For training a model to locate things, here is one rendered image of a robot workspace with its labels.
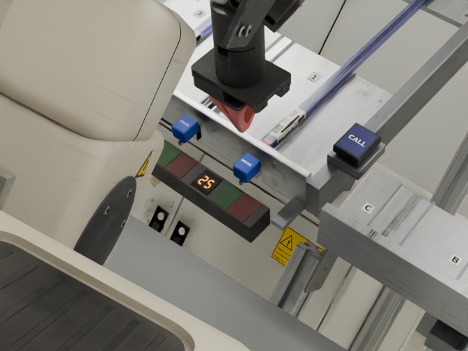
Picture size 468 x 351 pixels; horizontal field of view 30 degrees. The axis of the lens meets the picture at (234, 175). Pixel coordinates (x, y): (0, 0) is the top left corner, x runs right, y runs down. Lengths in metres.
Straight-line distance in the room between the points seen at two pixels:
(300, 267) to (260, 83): 0.28
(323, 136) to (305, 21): 2.18
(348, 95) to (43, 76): 0.73
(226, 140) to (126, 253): 0.28
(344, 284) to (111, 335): 1.12
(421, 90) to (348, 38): 2.02
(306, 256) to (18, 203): 0.63
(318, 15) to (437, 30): 0.46
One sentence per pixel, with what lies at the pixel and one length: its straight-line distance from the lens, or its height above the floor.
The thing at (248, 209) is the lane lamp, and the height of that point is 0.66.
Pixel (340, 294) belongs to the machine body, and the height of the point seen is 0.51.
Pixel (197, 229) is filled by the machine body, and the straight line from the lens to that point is 1.57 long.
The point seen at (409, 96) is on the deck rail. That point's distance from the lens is 1.22.
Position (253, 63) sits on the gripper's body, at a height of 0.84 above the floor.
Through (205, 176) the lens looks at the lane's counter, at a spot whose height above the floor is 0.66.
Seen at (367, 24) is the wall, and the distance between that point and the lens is 3.23.
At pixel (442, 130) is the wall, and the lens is 3.10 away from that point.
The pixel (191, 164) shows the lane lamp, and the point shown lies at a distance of 1.16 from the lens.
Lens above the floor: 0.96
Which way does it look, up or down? 14 degrees down
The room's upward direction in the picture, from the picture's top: 26 degrees clockwise
